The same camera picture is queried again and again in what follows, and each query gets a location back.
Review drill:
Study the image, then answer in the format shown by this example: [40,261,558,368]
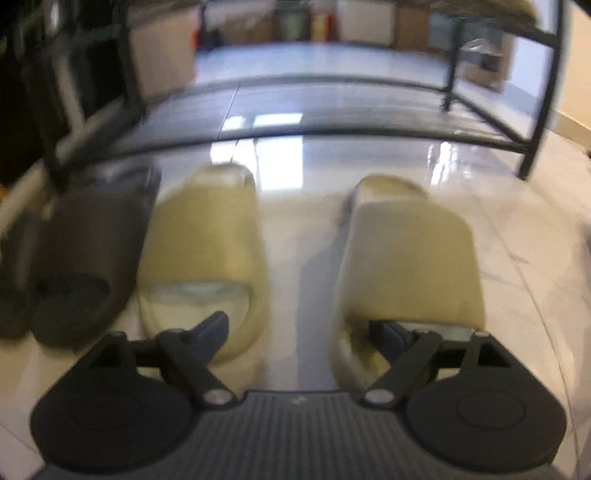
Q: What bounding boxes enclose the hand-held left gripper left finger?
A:
[87,311,235,408]

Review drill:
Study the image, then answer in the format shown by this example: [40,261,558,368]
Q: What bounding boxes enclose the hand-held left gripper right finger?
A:
[361,320,514,409]

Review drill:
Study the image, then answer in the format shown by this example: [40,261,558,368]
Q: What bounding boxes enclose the olive foam slide sandal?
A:
[136,164,271,365]
[325,173,488,393]

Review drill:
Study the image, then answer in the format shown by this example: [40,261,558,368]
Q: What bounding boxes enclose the black metal shoe rack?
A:
[14,0,567,195]

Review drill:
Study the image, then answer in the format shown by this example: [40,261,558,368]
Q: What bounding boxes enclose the cardboard box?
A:
[462,37,515,91]
[222,9,276,45]

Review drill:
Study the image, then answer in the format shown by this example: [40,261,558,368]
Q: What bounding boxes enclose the red and tan box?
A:
[311,10,337,41]

